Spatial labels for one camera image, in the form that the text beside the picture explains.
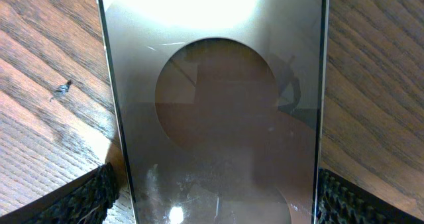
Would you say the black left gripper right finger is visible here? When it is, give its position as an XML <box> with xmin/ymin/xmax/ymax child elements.
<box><xmin>316</xmin><ymin>168</ymin><xmax>423</xmax><ymax>224</ymax></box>

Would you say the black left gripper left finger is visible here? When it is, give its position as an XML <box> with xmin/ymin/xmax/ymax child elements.
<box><xmin>1</xmin><ymin>163</ymin><xmax>119</xmax><ymax>224</ymax></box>

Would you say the gold Galaxy smartphone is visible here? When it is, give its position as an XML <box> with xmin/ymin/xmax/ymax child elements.
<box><xmin>97</xmin><ymin>0</ymin><xmax>329</xmax><ymax>223</ymax></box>

